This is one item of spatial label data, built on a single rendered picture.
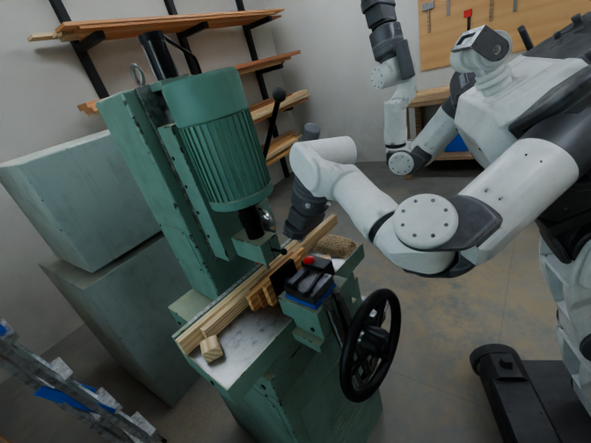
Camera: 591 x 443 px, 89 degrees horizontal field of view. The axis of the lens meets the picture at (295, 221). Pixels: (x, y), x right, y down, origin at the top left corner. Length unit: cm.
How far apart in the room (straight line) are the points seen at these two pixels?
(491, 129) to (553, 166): 20
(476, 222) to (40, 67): 299
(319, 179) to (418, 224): 19
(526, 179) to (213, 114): 56
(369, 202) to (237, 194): 37
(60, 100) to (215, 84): 244
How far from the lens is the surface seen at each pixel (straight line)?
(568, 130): 53
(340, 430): 133
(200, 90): 70
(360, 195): 48
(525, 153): 50
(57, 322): 318
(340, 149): 59
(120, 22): 285
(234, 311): 89
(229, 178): 73
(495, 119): 67
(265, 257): 85
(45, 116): 302
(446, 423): 167
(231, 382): 77
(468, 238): 41
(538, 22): 384
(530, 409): 154
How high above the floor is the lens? 148
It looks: 27 degrees down
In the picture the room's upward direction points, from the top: 16 degrees counter-clockwise
